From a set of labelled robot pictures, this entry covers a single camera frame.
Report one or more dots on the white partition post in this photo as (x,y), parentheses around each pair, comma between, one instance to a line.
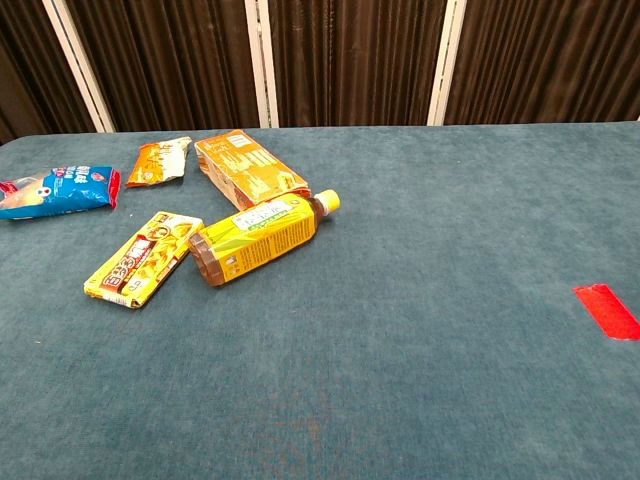
(261,62)
(445,62)
(80,65)

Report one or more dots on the yellow curry box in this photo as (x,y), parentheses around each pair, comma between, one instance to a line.
(142,260)

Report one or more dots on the orange white snack packet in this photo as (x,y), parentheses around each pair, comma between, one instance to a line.
(157,162)

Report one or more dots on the teal table cloth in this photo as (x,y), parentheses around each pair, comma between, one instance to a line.
(380,350)

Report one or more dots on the dark brown curtain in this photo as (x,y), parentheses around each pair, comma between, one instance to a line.
(350,60)

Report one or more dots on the orange cardboard box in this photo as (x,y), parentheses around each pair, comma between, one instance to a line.
(247,167)

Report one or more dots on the red tape strip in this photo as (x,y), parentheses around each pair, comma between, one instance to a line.
(607,312)

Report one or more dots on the yellow label tea bottle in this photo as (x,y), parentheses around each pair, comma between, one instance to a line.
(255,237)

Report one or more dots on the blue snack bag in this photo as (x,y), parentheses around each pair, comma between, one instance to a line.
(60,192)

